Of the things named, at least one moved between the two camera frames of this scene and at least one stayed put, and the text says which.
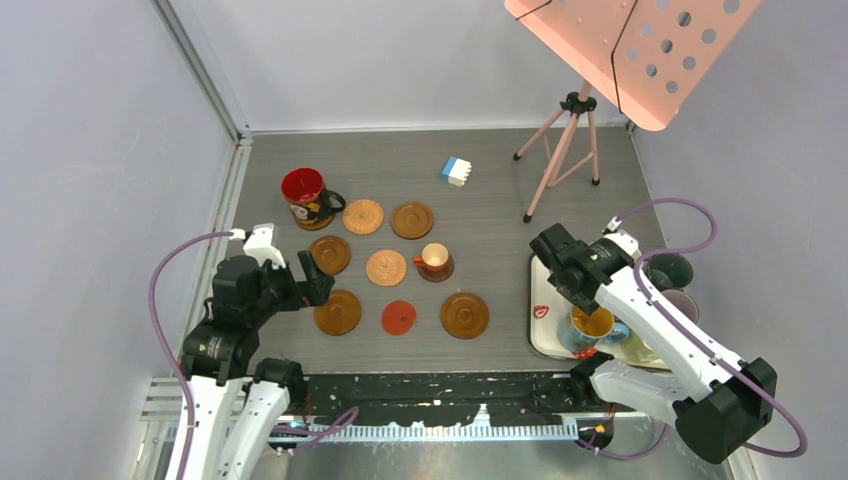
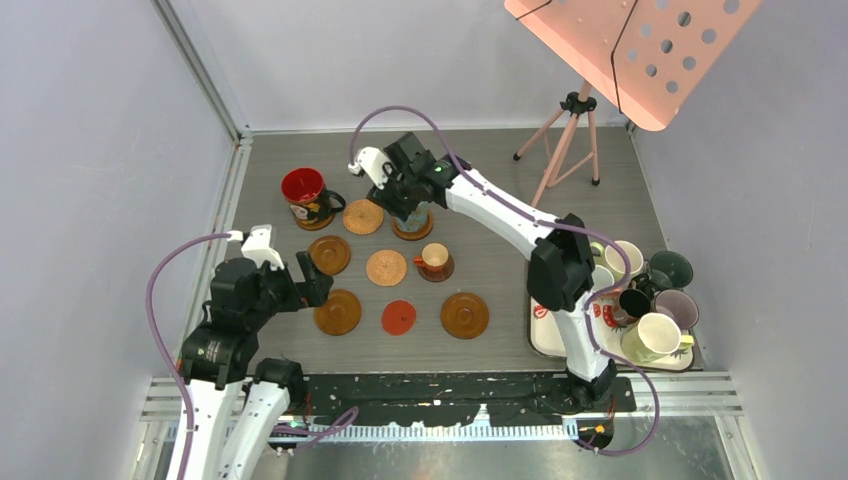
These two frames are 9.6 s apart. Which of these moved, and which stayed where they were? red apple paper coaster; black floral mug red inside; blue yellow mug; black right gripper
Moved: black right gripper; blue yellow mug
Stayed: black floral mug red inside; red apple paper coaster
